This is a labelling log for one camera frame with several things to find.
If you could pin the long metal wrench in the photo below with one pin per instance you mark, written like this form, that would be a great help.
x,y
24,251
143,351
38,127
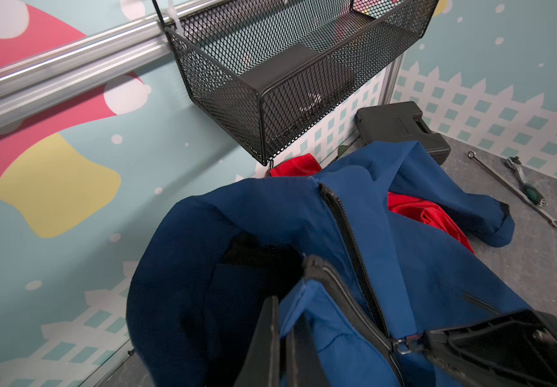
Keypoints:
x,y
515,188

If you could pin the black box in basket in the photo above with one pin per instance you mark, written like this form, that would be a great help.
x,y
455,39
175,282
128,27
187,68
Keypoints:
x,y
290,97

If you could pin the black plastic tool case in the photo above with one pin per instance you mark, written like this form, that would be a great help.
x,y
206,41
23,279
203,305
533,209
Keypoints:
x,y
400,122

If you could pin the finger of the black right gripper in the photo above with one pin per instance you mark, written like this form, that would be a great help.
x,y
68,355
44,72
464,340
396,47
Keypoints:
x,y
518,349

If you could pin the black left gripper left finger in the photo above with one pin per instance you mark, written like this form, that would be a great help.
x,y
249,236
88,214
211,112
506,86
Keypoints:
x,y
262,363

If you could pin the horizontal aluminium frame bar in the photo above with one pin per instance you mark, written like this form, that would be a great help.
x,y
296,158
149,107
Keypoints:
x,y
45,80

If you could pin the blue jacket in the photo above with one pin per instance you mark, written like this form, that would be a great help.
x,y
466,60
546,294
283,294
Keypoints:
x,y
370,282

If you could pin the aluminium frame post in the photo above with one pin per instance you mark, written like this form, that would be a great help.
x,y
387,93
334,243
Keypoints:
x,y
391,73

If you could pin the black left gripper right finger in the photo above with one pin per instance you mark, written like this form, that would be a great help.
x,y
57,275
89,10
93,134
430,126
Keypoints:
x,y
303,366

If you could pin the red jacket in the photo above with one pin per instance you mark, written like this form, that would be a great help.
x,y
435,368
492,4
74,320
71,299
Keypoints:
x,y
417,209

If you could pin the black wire mesh basket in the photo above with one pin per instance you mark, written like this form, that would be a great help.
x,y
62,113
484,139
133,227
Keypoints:
x,y
215,46

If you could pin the green handled ratchet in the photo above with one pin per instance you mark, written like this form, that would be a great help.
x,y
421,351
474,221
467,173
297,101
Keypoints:
x,y
529,190

